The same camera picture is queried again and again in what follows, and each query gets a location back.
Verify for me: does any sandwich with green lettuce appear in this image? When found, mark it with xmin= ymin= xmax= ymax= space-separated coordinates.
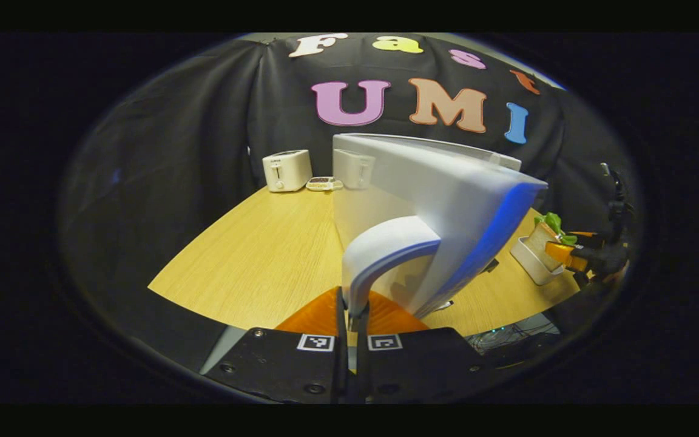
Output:
xmin=528 ymin=211 xmax=579 ymax=271

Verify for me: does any bundle of dark cables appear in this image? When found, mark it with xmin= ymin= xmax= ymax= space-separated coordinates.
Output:
xmin=464 ymin=316 xmax=562 ymax=356

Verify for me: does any white toaster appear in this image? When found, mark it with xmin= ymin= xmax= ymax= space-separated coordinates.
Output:
xmin=263 ymin=149 xmax=312 ymax=193

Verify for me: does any white rectangular plastic tray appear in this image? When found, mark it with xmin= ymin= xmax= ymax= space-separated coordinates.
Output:
xmin=510 ymin=235 xmax=566 ymax=286

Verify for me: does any white microwave oven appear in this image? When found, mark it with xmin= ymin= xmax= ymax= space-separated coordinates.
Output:
xmin=331 ymin=132 xmax=549 ymax=333

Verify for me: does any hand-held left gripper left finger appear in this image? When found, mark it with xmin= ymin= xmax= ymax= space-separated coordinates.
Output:
xmin=204 ymin=286 xmax=348 ymax=404

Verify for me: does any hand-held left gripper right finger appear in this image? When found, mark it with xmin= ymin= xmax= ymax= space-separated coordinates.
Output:
xmin=359 ymin=291 xmax=484 ymax=404

